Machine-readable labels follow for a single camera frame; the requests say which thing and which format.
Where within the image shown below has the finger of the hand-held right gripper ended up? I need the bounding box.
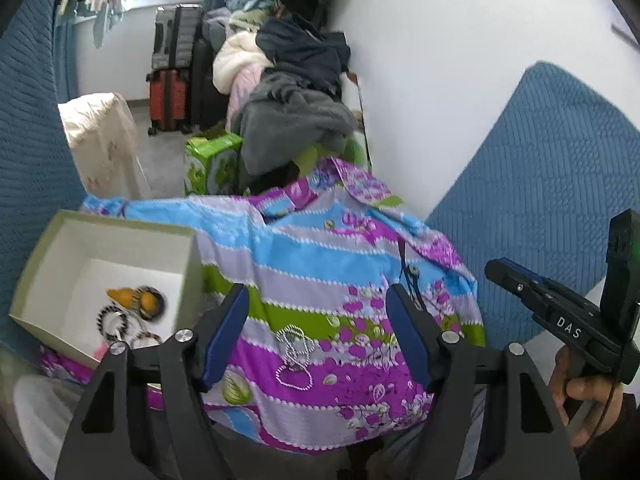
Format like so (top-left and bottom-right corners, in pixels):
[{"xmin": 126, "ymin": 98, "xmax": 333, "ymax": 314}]
[
  {"xmin": 484, "ymin": 258, "xmax": 549, "ymax": 312},
  {"xmin": 505, "ymin": 259, "xmax": 602, "ymax": 319}
]

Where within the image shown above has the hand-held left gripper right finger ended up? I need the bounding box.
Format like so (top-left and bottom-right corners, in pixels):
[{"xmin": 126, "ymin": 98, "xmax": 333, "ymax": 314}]
[{"xmin": 386, "ymin": 284, "xmax": 581, "ymax": 480}]

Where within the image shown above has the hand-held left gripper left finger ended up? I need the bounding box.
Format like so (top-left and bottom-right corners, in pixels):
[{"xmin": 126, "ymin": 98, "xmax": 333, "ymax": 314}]
[{"xmin": 54, "ymin": 284, "xmax": 250, "ymax": 480}]

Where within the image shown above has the white pearl necklace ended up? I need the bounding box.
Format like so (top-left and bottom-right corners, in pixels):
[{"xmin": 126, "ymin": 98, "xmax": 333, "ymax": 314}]
[{"xmin": 274, "ymin": 324, "xmax": 317, "ymax": 392}]

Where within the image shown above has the dark ring bracelet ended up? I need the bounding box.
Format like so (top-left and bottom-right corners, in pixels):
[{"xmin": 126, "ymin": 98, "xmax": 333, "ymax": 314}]
[{"xmin": 131, "ymin": 285, "xmax": 167, "ymax": 322}]

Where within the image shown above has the brown braided bracelet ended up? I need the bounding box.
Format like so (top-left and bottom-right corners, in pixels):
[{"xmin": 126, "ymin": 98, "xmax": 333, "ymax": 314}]
[{"xmin": 132, "ymin": 329, "xmax": 167, "ymax": 347}]

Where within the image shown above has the silver bangle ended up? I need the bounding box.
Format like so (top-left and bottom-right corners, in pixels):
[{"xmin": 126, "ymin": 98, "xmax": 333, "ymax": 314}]
[{"xmin": 111, "ymin": 316, "xmax": 143, "ymax": 349}]

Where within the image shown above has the orange gourd pendant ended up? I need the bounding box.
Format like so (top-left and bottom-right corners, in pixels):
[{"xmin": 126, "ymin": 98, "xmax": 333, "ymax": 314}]
[{"xmin": 106, "ymin": 286, "xmax": 154, "ymax": 312}]

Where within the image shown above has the black bead bracelet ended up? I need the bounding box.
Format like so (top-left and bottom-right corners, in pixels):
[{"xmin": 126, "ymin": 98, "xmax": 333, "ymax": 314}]
[{"xmin": 97, "ymin": 304, "xmax": 132, "ymax": 339}]

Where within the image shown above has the white cardboard box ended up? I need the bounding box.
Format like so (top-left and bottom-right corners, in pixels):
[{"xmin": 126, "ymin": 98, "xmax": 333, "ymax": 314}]
[{"xmin": 9, "ymin": 209, "xmax": 203, "ymax": 372}]

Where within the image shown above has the person's right forearm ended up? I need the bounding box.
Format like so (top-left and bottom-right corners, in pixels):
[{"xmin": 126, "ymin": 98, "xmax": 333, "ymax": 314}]
[{"xmin": 575, "ymin": 392, "xmax": 640, "ymax": 480}]

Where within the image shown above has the person's right hand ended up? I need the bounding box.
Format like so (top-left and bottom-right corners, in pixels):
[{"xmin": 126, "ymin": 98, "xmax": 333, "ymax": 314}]
[{"xmin": 547, "ymin": 347, "xmax": 626, "ymax": 449}]

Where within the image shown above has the floral purple blue cloth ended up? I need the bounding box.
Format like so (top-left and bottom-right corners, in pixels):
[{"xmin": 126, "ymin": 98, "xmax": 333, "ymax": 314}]
[{"xmin": 40, "ymin": 156, "xmax": 487, "ymax": 454}]

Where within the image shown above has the person's right leg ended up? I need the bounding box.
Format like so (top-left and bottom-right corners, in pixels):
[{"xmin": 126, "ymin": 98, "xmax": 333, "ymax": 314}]
[{"xmin": 379, "ymin": 387, "xmax": 489, "ymax": 480}]

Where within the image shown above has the person's leg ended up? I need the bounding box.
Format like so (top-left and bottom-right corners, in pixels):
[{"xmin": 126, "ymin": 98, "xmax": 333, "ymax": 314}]
[
  {"xmin": 12, "ymin": 374, "xmax": 78, "ymax": 478},
  {"xmin": 379, "ymin": 387, "xmax": 489, "ymax": 480}
]

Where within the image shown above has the large blue quilted chair cushion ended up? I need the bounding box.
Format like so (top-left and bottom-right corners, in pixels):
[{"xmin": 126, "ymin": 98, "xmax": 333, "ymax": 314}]
[{"xmin": 424, "ymin": 61, "xmax": 640, "ymax": 342}]

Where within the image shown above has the green printed carton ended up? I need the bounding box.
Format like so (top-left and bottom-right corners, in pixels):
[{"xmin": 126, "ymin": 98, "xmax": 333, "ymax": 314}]
[{"xmin": 183, "ymin": 131, "xmax": 245, "ymax": 198}]

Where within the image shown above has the person's left leg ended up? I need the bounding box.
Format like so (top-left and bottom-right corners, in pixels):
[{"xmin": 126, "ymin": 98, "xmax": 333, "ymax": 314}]
[{"xmin": 12, "ymin": 374, "xmax": 78, "ymax": 478}]

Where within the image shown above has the grey fleece garment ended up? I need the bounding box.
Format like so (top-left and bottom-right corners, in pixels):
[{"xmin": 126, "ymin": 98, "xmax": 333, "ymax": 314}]
[{"xmin": 234, "ymin": 71, "xmax": 359, "ymax": 192}]

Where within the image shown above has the pink garment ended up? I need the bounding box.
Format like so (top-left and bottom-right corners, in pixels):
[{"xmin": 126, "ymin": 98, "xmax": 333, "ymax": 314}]
[{"xmin": 225, "ymin": 64, "xmax": 264, "ymax": 132}]

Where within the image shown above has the red suitcase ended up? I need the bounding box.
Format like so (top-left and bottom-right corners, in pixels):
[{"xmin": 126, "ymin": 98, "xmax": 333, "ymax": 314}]
[{"xmin": 146, "ymin": 66, "xmax": 194, "ymax": 137}]

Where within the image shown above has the black suitcase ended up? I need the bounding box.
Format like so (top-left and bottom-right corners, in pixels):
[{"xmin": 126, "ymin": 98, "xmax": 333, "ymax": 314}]
[{"xmin": 190, "ymin": 36, "xmax": 232, "ymax": 134}]

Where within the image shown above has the white fluffy coat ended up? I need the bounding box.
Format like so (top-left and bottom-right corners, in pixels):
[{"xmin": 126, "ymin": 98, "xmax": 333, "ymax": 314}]
[{"xmin": 212, "ymin": 29, "xmax": 274, "ymax": 94}]

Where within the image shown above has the navy jacket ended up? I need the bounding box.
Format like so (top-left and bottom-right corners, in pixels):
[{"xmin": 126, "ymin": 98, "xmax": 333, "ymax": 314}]
[{"xmin": 255, "ymin": 13, "xmax": 352, "ymax": 97}]

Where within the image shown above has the grey suitcase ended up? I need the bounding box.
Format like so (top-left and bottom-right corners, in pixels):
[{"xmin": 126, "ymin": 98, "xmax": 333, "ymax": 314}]
[{"xmin": 151, "ymin": 4, "xmax": 204, "ymax": 72}]

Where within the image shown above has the light blue hanging garment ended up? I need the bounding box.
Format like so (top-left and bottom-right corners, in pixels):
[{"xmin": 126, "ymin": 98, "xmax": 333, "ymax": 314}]
[{"xmin": 92, "ymin": 4, "xmax": 127, "ymax": 49}]

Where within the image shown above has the black cord necklace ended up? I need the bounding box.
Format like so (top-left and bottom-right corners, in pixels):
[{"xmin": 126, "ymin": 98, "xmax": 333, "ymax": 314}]
[{"xmin": 397, "ymin": 236, "xmax": 427, "ymax": 314}]

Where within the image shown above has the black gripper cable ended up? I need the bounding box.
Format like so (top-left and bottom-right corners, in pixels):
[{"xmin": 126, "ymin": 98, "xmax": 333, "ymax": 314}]
[{"xmin": 594, "ymin": 300, "xmax": 640, "ymax": 438}]

